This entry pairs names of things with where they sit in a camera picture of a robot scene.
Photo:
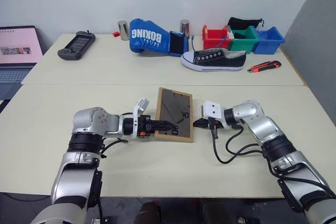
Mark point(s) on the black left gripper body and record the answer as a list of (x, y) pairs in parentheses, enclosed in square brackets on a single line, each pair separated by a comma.
[(144, 125)]

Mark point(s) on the red plastic bin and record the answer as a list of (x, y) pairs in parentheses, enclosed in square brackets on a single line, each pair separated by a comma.
[(214, 35)]

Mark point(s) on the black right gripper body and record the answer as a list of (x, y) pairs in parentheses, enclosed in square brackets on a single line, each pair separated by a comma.
[(216, 125)]

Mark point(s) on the dark red rounded shape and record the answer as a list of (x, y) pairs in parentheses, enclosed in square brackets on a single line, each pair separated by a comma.
[(149, 212)]

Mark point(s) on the blue plastic bin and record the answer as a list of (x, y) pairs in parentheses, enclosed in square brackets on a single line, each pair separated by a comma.
[(269, 41)]

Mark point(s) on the green plastic bin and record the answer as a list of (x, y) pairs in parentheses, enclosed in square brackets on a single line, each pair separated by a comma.
[(242, 44)]

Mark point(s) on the wooden picture frame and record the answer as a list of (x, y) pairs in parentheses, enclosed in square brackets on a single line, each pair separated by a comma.
[(173, 108)]

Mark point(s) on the black handheld game console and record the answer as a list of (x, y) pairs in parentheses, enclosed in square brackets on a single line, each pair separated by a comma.
[(77, 45)]

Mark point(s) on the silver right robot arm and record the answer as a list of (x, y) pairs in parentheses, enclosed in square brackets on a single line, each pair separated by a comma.
[(278, 142)]

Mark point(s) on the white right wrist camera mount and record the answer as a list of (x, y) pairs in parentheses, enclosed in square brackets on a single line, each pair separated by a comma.
[(213, 109)]

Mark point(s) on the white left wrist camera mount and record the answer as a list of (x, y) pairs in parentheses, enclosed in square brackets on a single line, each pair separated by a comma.
[(141, 104)]

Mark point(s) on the open laptop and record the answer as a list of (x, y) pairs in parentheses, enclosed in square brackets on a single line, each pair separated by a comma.
[(18, 51)]

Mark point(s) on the blue boxing glove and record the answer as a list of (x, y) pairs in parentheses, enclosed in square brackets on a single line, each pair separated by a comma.
[(147, 35)]

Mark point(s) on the metal cylinder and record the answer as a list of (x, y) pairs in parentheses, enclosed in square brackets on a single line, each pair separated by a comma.
[(123, 30), (184, 27)]

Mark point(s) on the black canvas sneaker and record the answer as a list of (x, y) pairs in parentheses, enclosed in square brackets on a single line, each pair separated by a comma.
[(218, 61)]

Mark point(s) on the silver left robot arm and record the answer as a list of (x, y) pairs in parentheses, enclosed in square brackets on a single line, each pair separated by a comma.
[(78, 171)]

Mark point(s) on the small red block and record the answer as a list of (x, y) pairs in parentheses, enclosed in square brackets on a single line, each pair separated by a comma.
[(116, 34)]

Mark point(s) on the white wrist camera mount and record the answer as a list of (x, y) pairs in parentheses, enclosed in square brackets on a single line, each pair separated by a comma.
[(213, 109), (141, 104)]

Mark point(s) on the red black utility knife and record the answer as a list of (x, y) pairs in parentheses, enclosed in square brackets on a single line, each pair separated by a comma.
[(265, 66)]

